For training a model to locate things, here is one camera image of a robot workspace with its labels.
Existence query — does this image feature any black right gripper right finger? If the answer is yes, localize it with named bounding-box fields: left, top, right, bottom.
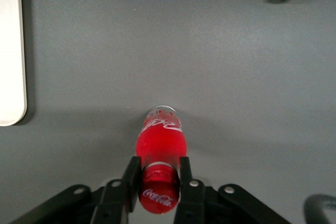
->
left=173, top=156, right=292, bottom=224

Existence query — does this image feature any white plastic tray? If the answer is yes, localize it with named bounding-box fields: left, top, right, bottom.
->
left=0, top=0, right=28, bottom=127

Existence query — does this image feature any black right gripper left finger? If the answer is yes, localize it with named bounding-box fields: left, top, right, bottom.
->
left=10, top=156, right=143, bottom=224

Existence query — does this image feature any red coke bottle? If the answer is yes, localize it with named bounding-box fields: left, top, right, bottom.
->
left=135, top=105, right=188, bottom=214

